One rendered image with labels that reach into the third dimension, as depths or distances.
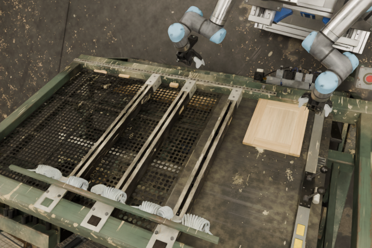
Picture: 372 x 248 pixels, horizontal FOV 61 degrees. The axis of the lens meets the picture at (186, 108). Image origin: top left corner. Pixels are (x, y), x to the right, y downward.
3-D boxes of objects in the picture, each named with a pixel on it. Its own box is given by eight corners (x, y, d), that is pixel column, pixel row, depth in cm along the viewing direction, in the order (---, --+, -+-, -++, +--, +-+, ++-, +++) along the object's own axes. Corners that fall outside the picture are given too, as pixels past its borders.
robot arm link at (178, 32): (187, 25, 142) (176, 40, 141) (192, 37, 152) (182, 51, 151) (174, 17, 145) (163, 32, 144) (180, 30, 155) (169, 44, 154)
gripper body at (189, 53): (177, 63, 168) (171, 52, 157) (184, 49, 170) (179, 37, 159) (190, 67, 166) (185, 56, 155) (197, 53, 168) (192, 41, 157)
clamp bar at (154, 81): (164, 83, 233) (159, 55, 217) (57, 223, 154) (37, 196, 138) (151, 81, 236) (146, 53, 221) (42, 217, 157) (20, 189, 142)
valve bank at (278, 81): (331, 71, 217) (332, 72, 195) (326, 91, 220) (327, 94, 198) (258, 61, 235) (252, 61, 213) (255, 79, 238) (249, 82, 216)
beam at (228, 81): (367, 114, 197) (372, 101, 190) (367, 127, 189) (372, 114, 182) (84, 64, 275) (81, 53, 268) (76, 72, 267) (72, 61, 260)
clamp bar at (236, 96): (244, 97, 211) (246, 67, 196) (169, 270, 132) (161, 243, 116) (230, 94, 215) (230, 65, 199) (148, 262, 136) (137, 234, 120)
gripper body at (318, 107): (303, 110, 144) (306, 101, 133) (310, 93, 145) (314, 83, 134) (320, 116, 141) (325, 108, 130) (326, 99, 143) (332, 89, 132)
